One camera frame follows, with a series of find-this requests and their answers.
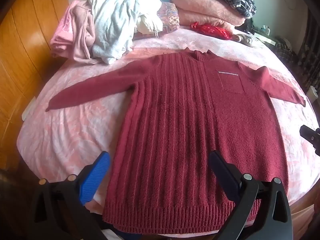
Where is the pink printed blanket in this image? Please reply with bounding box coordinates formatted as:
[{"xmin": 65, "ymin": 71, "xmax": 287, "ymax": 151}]
[{"xmin": 16, "ymin": 26, "xmax": 318, "ymax": 236}]

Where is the beige shiny cloth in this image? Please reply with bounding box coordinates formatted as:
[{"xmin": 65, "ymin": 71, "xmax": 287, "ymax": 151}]
[{"xmin": 232, "ymin": 33, "xmax": 258, "ymax": 48}]

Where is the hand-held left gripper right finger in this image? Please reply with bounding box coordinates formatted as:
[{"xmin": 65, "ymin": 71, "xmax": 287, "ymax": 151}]
[{"xmin": 209, "ymin": 151, "xmax": 293, "ymax": 240}]

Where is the cream cloth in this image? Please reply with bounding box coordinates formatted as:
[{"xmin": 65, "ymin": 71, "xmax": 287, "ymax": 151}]
[{"xmin": 135, "ymin": 14, "xmax": 163, "ymax": 34}]

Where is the white ribbed garment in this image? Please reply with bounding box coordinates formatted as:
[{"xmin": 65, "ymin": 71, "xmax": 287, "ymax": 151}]
[{"xmin": 90, "ymin": 0, "xmax": 163, "ymax": 64}]

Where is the dark red knit sweater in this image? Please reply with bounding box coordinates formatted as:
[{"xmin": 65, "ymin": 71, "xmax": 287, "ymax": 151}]
[{"xmin": 46, "ymin": 48, "xmax": 307, "ymax": 233}]

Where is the patterned cushion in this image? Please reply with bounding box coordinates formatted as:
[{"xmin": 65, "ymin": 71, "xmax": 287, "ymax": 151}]
[{"xmin": 132, "ymin": 1, "xmax": 181, "ymax": 39}]

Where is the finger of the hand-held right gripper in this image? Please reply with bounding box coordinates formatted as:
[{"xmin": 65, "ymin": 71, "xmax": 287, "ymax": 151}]
[{"xmin": 299, "ymin": 124, "xmax": 320, "ymax": 157}]

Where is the folded pink fluffy blanket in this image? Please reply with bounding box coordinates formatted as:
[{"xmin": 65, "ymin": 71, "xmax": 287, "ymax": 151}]
[{"xmin": 160, "ymin": 0, "xmax": 247, "ymax": 34}]

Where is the dark patterned curtain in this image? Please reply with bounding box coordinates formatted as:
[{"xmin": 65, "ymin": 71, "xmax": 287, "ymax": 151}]
[{"xmin": 275, "ymin": 5, "xmax": 320, "ymax": 91}]

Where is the wooden headboard panel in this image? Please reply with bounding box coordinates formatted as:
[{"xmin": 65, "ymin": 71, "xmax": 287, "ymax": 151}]
[{"xmin": 0, "ymin": 0, "xmax": 75, "ymax": 171}]

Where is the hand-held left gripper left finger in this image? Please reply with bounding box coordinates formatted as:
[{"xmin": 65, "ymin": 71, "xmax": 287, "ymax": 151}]
[{"xmin": 32, "ymin": 151, "xmax": 111, "ymax": 240}]

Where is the pink garment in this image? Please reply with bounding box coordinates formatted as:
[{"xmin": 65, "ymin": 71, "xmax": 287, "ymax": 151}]
[{"xmin": 50, "ymin": 0, "xmax": 99, "ymax": 65}]

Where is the red pouch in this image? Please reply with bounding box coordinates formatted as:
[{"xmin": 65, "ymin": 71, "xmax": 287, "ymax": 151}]
[{"xmin": 190, "ymin": 21, "xmax": 233, "ymax": 41}]

